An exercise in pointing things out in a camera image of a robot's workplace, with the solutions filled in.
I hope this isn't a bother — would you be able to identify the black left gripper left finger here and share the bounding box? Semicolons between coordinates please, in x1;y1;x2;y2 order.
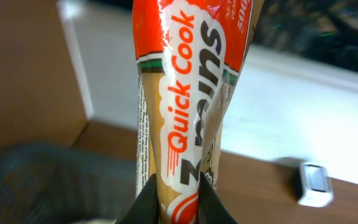
118;174;159;224

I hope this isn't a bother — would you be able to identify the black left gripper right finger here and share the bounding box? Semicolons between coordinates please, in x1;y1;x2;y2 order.
198;172;237;224

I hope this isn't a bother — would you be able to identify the orange spaghetti packet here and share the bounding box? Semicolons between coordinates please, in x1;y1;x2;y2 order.
132;0;263;223

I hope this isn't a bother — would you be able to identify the white barcode scanner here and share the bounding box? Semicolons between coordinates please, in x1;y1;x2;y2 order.
297;162;334;208

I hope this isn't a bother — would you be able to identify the grey plastic mesh basket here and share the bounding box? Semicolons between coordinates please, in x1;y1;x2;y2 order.
0;142;135;223

